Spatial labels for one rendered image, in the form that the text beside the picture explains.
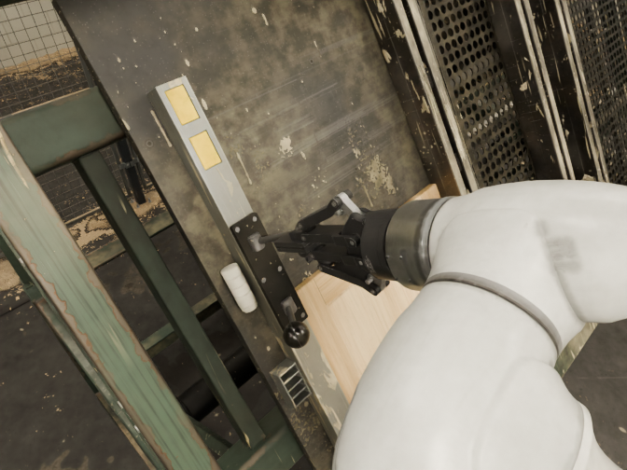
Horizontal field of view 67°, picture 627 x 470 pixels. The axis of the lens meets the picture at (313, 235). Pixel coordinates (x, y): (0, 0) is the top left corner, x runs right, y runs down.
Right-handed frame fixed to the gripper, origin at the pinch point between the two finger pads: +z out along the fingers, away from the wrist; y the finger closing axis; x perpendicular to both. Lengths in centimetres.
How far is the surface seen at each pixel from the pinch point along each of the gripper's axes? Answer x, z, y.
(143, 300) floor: 17, 202, 49
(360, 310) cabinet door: 14.7, 14.8, 23.9
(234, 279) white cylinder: -5.1, 13.6, 3.9
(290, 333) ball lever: -6.3, 1.5, 10.8
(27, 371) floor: -43, 204, 48
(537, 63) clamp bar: 91, 10, 2
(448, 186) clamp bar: 46.2, 11.6, 13.4
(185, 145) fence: -2.5, 12.6, -17.2
